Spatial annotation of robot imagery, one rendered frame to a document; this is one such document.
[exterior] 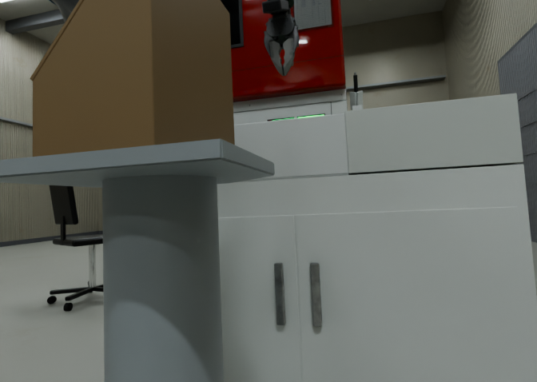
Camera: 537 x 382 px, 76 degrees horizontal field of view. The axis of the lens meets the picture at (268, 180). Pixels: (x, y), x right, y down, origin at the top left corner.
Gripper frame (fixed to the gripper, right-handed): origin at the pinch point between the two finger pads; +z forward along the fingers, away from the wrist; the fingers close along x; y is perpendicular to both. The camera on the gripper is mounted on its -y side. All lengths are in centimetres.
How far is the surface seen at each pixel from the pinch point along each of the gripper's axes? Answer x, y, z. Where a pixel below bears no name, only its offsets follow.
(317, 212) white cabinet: -7.0, -4.4, 36.8
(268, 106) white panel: 17, 58, -8
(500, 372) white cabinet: -42, -5, 70
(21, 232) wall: 866, 678, 76
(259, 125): 5.9, -4.3, 14.9
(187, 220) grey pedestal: 6, -44, 36
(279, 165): 1.5, -4.3, 24.9
